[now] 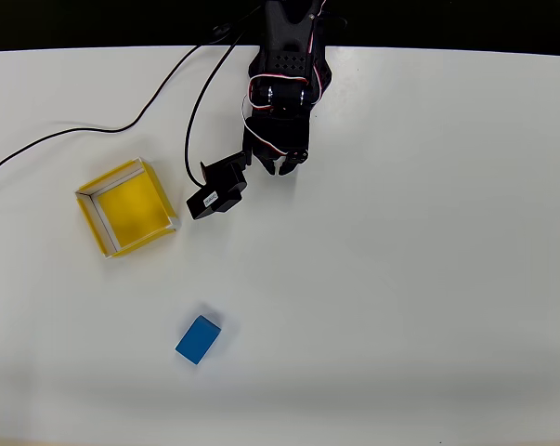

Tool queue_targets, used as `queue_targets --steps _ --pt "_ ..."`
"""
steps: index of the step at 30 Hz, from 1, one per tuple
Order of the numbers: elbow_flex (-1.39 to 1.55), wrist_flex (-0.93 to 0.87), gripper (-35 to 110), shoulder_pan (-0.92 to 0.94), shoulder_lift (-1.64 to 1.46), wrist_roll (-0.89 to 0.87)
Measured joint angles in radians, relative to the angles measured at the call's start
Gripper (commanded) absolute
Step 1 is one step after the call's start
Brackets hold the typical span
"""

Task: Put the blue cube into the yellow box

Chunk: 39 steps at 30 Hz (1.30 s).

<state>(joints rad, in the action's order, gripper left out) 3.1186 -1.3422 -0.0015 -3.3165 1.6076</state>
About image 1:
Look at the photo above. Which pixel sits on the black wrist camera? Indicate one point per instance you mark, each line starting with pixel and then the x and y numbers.
pixel 221 190

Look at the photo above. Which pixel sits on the yellow cardboard box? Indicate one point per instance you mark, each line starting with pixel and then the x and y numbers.
pixel 131 209

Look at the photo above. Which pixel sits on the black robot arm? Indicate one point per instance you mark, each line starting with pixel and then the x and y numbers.
pixel 284 42

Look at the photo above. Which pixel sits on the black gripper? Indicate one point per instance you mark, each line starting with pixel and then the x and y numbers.
pixel 274 154

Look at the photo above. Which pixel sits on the blue rectangular block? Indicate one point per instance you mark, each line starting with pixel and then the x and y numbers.
pixel 198 340

